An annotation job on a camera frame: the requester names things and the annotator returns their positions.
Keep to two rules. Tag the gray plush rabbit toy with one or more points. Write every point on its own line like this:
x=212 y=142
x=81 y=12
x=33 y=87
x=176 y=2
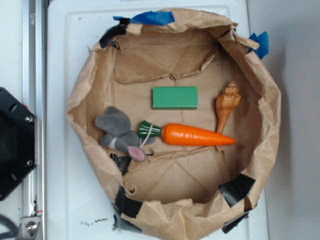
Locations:
x=119 y=136

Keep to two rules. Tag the brown paper bag tray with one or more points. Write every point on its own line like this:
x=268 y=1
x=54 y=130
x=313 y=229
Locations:
x=179 y=185

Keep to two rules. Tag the orange toy carrot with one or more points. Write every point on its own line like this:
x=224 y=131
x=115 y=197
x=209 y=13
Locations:
x=184 y=135

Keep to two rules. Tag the green rectangular block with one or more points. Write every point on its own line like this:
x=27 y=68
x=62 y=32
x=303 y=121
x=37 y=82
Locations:
x=175 y=98

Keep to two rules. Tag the tan spiral seashell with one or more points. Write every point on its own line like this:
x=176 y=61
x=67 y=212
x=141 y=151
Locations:
x=225 y=104

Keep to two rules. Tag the black tape bottom left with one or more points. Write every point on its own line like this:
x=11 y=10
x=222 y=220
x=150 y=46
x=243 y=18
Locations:
x=127 y=206

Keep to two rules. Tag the black tape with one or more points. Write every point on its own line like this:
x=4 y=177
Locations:
x=127 y=206
x=237 y=189
x=117 y=30

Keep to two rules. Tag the black tape top left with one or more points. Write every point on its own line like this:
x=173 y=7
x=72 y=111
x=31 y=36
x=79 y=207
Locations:
x=117 y=30

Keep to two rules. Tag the blue tape top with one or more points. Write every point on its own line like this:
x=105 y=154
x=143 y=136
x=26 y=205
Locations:
x=160 y=18

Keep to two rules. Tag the blue tape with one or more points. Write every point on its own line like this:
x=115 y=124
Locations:
x=263 y=41
x=160 y=18

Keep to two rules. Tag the black tape bottom right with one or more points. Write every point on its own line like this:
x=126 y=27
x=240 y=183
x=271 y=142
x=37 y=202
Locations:
x=237 y=189

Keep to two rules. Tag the white plastic tray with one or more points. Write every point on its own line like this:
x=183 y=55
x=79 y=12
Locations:
x=77 y=208

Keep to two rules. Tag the blue tape right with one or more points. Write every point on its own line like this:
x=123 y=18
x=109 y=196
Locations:
x=263 y=41

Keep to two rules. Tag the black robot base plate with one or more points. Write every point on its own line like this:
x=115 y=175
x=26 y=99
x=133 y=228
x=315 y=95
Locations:
x=17 y=143

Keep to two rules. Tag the aluminium extrusion rail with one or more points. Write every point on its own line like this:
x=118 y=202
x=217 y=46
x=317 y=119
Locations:
x=34 y=89

